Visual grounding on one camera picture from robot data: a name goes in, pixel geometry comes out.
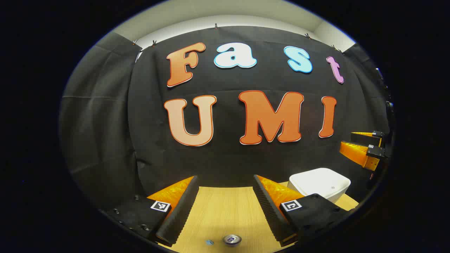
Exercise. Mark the blue pop can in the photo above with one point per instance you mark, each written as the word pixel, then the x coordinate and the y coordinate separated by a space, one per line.
pixel 232 240

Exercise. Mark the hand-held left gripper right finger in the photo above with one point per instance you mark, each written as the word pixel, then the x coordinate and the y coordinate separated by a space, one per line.
pixel 269 211

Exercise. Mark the white desktop garbage bin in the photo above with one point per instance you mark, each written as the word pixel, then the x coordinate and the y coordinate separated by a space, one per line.
pixel 316 182

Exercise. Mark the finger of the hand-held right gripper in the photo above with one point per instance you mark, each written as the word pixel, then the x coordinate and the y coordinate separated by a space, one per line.
pixel 375 152
pixel 365 138

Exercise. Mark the wooden desktop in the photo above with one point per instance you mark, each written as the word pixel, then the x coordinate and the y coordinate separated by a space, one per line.
pixel 228 214

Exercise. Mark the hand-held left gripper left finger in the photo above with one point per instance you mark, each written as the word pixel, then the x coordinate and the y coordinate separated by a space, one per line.
pixel 182 211

